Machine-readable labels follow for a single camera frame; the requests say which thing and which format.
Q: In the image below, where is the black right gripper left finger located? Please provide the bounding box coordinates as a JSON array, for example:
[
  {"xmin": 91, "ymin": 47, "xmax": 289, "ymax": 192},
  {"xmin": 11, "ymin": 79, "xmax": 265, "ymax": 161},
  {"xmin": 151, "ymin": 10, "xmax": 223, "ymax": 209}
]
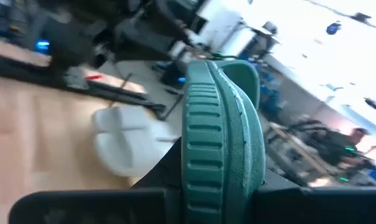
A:
[{"xmin": 131, "ymin": 136, "xmax": 184, "ymax": 190}]

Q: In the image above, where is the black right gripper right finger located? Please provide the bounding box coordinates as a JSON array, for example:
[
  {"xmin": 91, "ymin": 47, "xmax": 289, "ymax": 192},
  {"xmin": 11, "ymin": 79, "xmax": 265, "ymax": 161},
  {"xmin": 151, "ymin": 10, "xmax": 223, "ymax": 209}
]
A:
[{"xmin": 254, "ymin": 169, "xmax": 303, "ymax": 192}]

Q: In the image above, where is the grey rubber slide sandal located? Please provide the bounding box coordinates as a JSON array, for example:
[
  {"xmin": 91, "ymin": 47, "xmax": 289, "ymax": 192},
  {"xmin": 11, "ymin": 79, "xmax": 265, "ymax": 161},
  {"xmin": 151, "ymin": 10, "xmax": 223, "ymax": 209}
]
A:
[
  {"xmin": 91, "ymin": 105, "xmax": 163, "ymax": 130},
  {"xmin": 93, "ymin": 126, "xmax": 180, "ymax": 179}
]

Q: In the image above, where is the green rubber slide sandal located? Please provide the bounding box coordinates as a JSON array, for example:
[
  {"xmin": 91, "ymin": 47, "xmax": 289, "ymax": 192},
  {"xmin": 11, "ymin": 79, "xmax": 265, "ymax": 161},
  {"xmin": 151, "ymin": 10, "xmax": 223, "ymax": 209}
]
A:
[{"xmin": 180, "ymin": 58, "xmax": 267, "ymax": 224}]

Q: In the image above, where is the person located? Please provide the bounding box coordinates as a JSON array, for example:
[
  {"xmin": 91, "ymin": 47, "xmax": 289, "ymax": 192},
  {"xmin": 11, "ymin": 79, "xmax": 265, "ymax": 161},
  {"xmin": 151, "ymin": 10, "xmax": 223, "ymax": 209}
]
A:
[{"xmin": 311, "ymin": 126, "xmax": 374, "ymax": 169}]

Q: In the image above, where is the black computer with blue light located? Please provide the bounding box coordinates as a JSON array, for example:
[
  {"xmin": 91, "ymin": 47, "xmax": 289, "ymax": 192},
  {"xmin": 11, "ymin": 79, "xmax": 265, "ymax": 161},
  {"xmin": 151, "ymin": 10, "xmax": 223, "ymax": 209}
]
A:
[
  {"xmin": 34, "ymin": 39, "xmax": 52, "ymax": 54},
  {"xmin": 160, "ymin": 60, "xmax": 186, "ymax": 90}
]

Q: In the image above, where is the black metal table frame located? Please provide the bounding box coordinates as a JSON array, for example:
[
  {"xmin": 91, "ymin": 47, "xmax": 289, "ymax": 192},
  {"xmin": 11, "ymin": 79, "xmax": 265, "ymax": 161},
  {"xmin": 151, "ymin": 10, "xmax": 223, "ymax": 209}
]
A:
[{"xmin": 0, "ymin": 51, "xmax": 167, "ymax": 113}]

